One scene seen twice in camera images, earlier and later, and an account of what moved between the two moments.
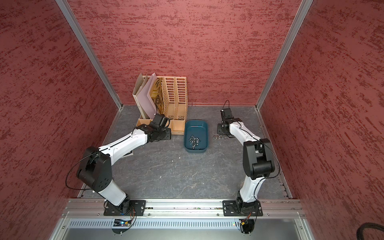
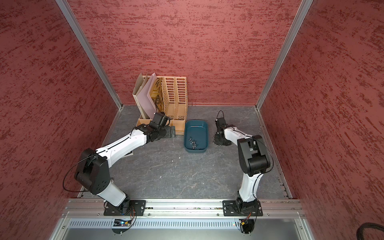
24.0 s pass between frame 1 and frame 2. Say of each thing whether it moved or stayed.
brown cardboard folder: stayed
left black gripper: stayed
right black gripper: moved
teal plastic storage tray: stayed
